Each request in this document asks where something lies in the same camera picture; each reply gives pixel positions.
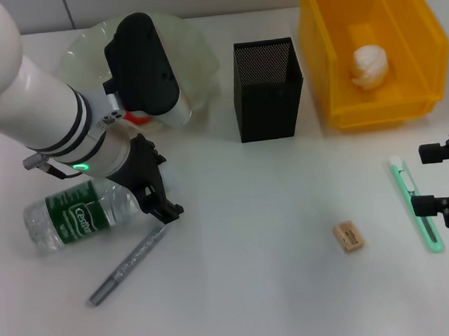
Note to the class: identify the beige eraser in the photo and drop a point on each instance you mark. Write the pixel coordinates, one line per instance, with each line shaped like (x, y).
(348, 238)

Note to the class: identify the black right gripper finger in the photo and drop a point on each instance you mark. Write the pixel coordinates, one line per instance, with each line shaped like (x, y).
(429, 153)
(424, 205)

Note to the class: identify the white paper ball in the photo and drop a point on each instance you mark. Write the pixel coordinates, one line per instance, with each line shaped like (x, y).
(370, 67)

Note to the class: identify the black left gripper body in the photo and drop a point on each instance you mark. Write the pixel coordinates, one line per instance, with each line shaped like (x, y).
(131, 163)

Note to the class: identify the clear water bottle green label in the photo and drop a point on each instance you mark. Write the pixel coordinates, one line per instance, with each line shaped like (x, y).
(77, 222)

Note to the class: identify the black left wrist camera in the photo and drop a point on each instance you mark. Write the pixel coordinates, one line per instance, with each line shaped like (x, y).
(142, 65)

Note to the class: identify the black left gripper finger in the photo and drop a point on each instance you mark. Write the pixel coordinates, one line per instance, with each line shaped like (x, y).
(153, 154)
(165, 211)

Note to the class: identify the black mesh pen holder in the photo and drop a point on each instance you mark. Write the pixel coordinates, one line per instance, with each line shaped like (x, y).
(270, 110)

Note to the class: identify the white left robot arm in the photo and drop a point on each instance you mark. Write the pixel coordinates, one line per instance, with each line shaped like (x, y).
(28, 101)

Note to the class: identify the grey marker pen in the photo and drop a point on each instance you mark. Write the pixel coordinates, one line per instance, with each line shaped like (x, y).
(130, 261)

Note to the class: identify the green glass fruit plate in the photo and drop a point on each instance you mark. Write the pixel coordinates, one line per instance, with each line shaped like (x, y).
(192, 54)

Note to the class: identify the orange fruit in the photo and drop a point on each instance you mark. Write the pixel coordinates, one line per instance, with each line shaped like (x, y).
(139, 119)

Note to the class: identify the green utility knife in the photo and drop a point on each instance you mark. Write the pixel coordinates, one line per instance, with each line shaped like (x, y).
(402, 185)

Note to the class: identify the yellow plastic bin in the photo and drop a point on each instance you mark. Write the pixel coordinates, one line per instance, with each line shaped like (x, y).
(417, 94)

